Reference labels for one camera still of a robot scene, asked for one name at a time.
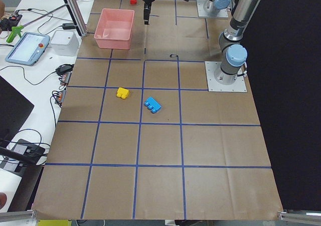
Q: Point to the pink plastic box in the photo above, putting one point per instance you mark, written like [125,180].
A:
[114,29]

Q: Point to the brown paper table cover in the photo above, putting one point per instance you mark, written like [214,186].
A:
[202,156]

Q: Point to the yellow toy block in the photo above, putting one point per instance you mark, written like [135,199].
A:
[122,93]

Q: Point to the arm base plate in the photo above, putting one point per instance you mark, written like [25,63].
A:
[218,81]
[201,12]

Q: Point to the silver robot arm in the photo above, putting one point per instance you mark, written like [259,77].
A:
[234,55]
[215,5]

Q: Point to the green plastic clamp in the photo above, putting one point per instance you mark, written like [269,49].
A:
[16,31]

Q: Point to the blue toy block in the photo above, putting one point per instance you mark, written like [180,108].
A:
[152,105]

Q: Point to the teach pendant tablet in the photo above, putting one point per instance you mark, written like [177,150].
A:
[28,49]

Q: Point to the aluminium frame post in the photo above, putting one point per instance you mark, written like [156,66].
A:
[76,16]

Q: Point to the white cube device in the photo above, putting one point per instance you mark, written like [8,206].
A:
[64,43]

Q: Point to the black power adapter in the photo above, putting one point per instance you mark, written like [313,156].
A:
[68,26]

